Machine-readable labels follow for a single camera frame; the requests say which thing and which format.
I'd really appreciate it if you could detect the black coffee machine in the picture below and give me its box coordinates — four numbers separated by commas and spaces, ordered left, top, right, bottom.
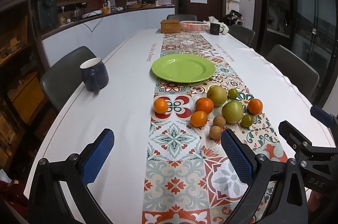
37, 0, 59, 29

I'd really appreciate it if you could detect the orange mandarin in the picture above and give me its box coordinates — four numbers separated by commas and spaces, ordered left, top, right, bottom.
153, 98, 168, 114
248, 99, 263, 115
195, 97, 214, 115
190, 111, 208, 127

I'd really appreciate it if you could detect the grey chair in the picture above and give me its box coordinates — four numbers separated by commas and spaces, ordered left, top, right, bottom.
266, 44, 320, 103
40, 46, 96, 112
229, 24, 255, 47

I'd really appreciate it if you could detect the dark blue mug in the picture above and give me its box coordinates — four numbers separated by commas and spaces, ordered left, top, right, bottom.
80, 57, 109, 94

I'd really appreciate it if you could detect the large yellow-green pear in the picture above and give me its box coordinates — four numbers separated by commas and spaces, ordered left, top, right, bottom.
207, 86, 228, 107

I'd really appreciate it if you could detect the person right hand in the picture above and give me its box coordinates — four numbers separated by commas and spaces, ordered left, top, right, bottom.
308, 191, 321, 214

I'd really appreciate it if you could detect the black mug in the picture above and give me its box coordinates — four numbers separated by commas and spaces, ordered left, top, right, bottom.
210, 23, 224, 35

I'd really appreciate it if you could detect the green plate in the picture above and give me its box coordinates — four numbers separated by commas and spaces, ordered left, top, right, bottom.
151, 54, 215, 83

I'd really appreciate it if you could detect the grey chair table head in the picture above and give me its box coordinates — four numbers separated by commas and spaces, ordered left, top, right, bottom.
166, 15, 197, 21

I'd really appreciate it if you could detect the brown kiwi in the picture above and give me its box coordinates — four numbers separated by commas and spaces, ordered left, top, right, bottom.
213, 115, 226, 128
209, 126, 223, 140

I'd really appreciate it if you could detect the small green lime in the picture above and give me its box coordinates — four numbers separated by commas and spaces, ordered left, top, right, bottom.
241, 114, 253, 128
228, 88, 238, 99

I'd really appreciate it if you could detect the white tissue cloth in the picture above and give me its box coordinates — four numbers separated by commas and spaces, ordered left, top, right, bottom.
204, 16, 229, 35

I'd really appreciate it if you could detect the large green apple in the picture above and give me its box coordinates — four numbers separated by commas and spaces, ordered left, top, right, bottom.
222, 100, 244, 124

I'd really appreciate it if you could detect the wicker basket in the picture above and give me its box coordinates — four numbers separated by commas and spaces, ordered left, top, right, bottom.
160, 19, 180, 34

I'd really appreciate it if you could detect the clear fruit bowl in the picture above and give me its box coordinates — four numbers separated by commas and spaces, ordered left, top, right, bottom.
180, 21, 207, 33

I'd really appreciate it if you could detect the grey chair far right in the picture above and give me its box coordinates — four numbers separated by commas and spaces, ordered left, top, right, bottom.
229, 24, 255, 47

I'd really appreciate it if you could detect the grey chair near right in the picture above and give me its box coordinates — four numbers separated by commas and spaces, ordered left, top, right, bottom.
266, 44, 320, 103

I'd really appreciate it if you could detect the grey chair near left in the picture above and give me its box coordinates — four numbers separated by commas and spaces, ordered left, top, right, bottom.
40, 46, 96, 112

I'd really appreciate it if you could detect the patterned table runner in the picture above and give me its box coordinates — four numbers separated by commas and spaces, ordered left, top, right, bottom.
141, 30, 289, 224

